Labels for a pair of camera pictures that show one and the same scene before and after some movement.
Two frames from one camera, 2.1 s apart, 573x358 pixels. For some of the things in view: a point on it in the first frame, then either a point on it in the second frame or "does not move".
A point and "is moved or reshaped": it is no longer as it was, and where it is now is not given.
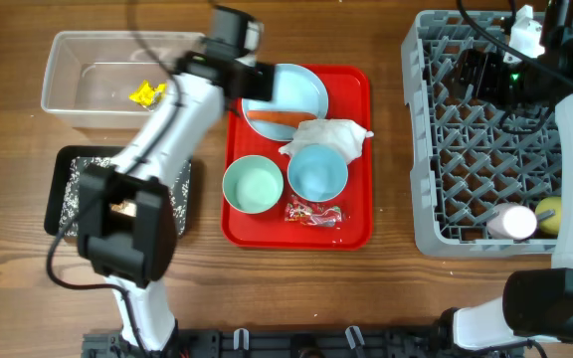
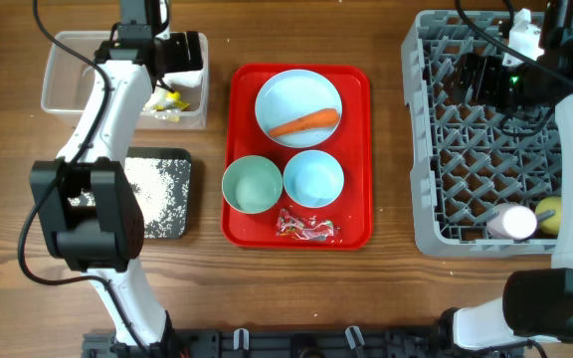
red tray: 348,91 does not move
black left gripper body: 259,83 → 187,52
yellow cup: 551,224 does not move
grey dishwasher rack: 471,154 does not move
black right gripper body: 505,85 does not move
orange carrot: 286,118 → 323,118
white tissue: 344,135 is moved or reshaped
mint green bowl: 253,184 does not move
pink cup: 511,221 does not move
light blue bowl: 317,173 is moved or reshaped
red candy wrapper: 313,214 → 304,228
